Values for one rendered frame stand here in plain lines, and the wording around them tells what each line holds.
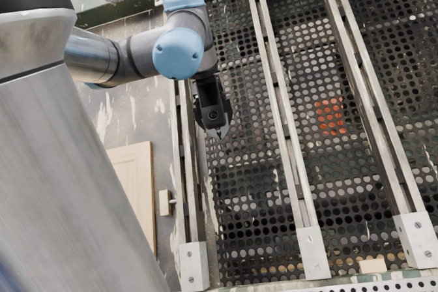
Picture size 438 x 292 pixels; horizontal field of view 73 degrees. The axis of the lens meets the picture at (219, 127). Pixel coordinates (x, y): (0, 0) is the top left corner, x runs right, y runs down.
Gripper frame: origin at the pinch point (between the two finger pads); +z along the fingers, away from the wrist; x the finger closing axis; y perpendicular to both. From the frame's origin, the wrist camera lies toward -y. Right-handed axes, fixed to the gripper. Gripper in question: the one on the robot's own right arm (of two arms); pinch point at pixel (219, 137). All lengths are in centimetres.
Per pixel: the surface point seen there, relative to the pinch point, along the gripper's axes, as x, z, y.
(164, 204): 22.9, 25.7, 3.4
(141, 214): 31.6, 28.5, 4.0
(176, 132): 14.0, 11.6, 20.1
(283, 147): -17.2, 14.1, 4.2
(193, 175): 11.2, 19.2, 7.0
